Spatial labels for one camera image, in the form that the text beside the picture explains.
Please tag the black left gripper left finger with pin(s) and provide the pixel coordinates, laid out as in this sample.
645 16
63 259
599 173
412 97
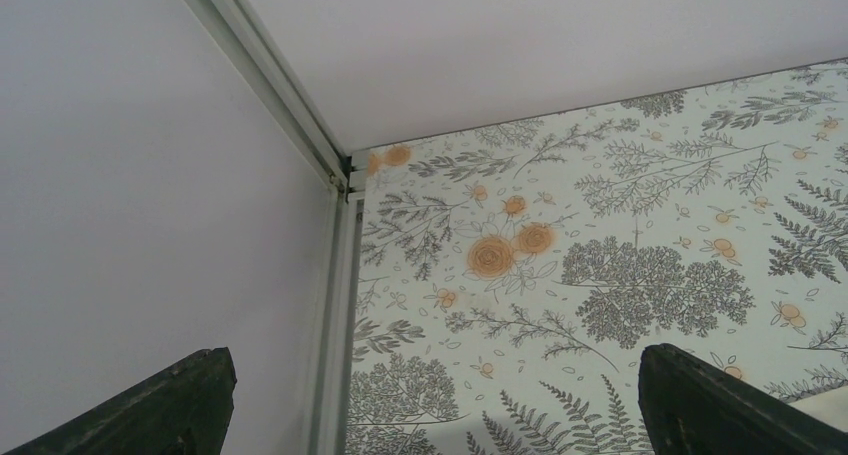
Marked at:
184 409

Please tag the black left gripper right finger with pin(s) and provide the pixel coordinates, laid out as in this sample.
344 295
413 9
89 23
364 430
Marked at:
691 407

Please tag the floral patterned table mat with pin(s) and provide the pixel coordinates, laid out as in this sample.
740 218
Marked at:
510 276

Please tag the aluminium rail frame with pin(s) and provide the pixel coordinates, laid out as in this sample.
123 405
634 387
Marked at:
316 234

